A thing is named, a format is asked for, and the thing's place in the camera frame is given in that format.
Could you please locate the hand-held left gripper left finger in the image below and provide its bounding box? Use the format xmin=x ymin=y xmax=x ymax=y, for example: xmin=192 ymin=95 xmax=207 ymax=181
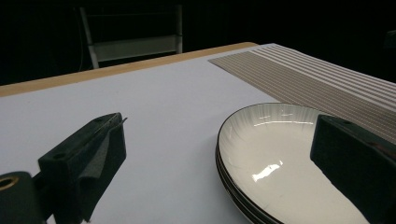
xmin=37 ymin=112 xmax=128 ymax=224

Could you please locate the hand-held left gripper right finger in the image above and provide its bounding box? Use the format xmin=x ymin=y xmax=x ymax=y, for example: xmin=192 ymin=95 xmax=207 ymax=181
xmin=310 ymin=114 xmax=396 ymax=224

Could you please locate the white plate with dark rim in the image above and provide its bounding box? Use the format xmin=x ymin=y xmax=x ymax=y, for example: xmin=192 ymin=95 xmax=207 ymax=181
xmin=215 ymin=146 xmax=278 ymax=224
xmin=215 ymin=155 xmax=265 ymax=224
xmin=217 ymin=102 xmax=372 ymax=224

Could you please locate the brown striped placemat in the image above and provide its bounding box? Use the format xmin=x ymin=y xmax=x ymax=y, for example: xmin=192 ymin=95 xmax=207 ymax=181
xmin=208 ymin=43 xmax=396 ymax=146

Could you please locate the white metal stand frame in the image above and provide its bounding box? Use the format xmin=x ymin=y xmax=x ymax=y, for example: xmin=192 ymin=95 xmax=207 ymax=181
xmin=78 ymin=4 xmax=185 ymax=69

